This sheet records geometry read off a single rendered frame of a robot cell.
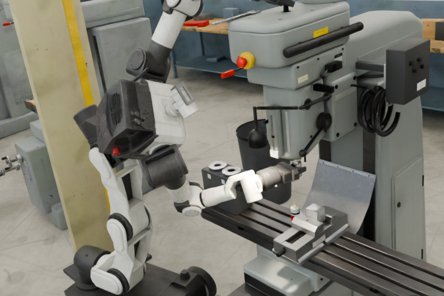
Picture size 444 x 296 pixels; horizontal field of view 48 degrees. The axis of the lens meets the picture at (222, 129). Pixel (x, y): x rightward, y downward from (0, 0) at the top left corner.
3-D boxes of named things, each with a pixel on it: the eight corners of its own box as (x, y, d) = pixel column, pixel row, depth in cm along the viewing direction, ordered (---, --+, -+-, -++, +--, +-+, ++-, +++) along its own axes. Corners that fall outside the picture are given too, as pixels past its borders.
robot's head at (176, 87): (177, 112, 187) (184, 106, 181) (164, 93, 187) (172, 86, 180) (189, 105, 190) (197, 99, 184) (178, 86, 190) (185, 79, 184)
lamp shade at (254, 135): (246, 148, 187) (244, 133, 184) (250, 140, 193) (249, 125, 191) (265, 148, 184) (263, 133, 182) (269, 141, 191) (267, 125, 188)
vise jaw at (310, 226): (314, 237, 203) (314, 228, 201) (291, 226, 212) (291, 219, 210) (324, 230, 206) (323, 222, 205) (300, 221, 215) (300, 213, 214)
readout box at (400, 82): (407, 106, 185) (408, 51, 178) (384, 102, 192) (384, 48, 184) (431, 91, 198) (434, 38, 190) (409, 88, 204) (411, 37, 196)
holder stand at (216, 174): (235, 216, 238) (230, 178, 230) (205, 201, 253) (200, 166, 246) (253, 205, 245) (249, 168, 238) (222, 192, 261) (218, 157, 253)
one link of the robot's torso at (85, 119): (66, 121, 216) (85, 104, 205) (88, 111, 226) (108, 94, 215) (101, 175, 217) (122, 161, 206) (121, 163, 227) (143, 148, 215)
